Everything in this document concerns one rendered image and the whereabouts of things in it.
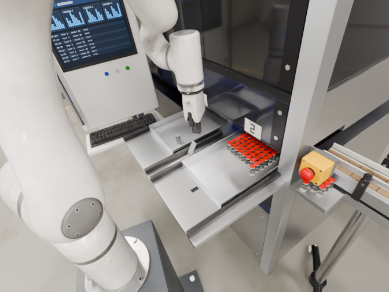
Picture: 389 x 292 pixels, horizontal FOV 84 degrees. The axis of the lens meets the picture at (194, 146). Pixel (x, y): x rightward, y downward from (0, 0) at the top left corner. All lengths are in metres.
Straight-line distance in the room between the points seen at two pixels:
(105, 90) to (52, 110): 1.02
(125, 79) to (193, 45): 0.82
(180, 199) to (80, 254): 0.38
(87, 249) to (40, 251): 1.63
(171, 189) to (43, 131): 0.56
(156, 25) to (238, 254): 1.45
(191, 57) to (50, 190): 0.45
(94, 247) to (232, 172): 0.54
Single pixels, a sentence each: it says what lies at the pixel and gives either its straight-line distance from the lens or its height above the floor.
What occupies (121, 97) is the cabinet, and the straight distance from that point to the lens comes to 1.42.
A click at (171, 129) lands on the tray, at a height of 0.88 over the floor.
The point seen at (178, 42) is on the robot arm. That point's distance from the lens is 0.62.
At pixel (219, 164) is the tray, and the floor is 0.88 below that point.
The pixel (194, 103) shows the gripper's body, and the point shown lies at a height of 1.19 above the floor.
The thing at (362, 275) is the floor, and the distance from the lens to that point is 1.79.
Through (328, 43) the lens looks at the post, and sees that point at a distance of 0.60.
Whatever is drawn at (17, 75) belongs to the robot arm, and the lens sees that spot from 0.37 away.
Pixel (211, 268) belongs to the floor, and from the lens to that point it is 1.62.
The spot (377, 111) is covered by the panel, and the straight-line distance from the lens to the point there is 1.36.
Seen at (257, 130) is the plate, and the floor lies 1.03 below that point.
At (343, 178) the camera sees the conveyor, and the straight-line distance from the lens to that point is 0.86.
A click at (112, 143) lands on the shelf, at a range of 1.30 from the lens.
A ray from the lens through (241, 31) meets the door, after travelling 0.77.
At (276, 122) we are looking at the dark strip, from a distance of 0.75.
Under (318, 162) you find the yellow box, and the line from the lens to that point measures 0.74.
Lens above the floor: 1.52
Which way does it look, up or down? 40 degrees down
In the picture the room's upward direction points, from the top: 9 degrees counter-clockwise
